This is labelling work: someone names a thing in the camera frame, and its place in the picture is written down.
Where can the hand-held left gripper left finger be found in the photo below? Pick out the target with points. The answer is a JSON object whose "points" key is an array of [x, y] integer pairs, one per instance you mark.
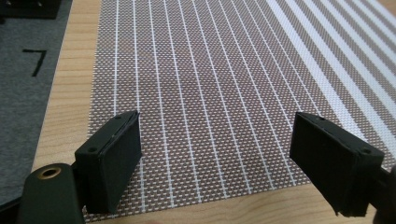
{"points": [[107, 165]]}

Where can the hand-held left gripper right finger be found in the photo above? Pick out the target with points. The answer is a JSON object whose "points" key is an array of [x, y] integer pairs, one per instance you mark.
{"points": [[334, 161]]}

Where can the brown white-striped woven placemat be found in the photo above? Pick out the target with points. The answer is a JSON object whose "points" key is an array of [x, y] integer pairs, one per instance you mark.
{"points": [[218, 93]]}

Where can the black stand base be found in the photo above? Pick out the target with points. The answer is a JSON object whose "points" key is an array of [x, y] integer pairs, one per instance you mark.
{"points": [[29, 7]]}

